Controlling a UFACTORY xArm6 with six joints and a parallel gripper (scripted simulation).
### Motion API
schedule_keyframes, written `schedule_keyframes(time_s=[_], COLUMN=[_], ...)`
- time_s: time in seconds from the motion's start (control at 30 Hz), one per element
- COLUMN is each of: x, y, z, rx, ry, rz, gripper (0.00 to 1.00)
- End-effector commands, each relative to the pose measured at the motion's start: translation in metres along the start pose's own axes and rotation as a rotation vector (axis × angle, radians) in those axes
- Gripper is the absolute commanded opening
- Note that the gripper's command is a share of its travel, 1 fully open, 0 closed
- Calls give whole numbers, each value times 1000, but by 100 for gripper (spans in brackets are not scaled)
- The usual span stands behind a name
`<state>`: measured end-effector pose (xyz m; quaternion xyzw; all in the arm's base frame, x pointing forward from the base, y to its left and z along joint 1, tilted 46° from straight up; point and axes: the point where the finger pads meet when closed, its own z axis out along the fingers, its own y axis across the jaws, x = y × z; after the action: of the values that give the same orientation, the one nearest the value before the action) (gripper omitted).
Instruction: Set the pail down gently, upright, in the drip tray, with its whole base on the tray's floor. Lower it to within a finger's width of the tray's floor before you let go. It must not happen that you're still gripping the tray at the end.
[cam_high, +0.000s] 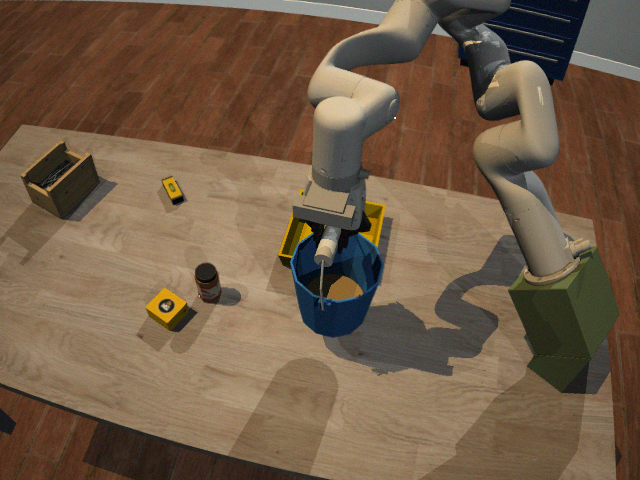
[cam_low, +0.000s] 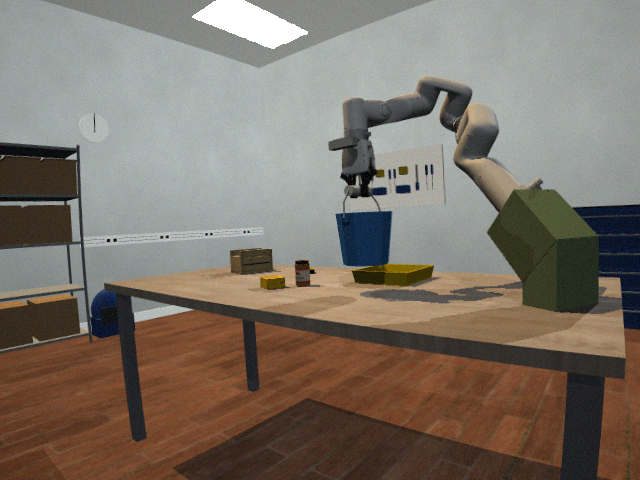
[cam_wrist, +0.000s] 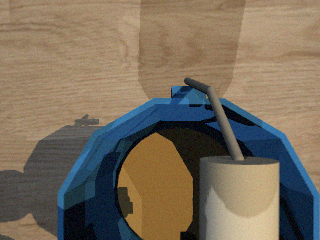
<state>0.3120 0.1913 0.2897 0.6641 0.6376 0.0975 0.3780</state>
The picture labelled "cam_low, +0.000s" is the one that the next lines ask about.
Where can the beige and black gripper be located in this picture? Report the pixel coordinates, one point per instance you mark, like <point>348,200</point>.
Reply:
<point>353,163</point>

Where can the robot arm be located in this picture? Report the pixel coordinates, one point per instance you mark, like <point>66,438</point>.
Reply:
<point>489,174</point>

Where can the small glass jar with black lid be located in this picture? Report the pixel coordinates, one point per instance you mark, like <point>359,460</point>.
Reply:
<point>302,272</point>

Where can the small wooden crate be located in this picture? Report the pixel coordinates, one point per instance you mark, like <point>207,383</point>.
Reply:
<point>244,265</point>

